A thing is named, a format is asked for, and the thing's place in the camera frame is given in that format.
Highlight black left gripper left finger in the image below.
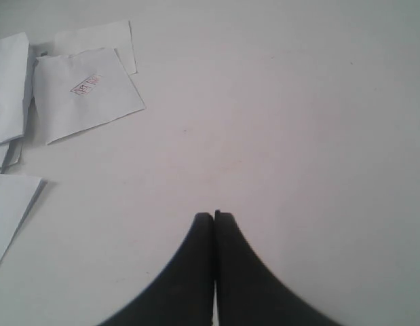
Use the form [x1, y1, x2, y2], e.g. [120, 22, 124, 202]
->
[102, 213, 214, 325]

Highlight stamped white paper sheet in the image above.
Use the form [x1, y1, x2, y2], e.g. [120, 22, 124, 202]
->
[33, 48, 146, 144]

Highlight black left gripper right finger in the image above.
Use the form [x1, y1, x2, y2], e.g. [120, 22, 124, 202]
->
[214, 211, 338, 326]

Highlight white paper sheet lower left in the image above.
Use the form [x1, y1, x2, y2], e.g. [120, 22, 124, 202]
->
[0, 174, 47, 263]

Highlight small white paper under stack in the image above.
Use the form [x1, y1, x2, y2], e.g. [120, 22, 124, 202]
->
[0, 139, 22, 172]

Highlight white paper sheet far left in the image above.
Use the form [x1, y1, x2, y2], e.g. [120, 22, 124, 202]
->
[0, 33, 29, 144]

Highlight white paper sheet behind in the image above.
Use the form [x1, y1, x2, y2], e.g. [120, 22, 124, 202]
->
[54, 20, 137, 75]

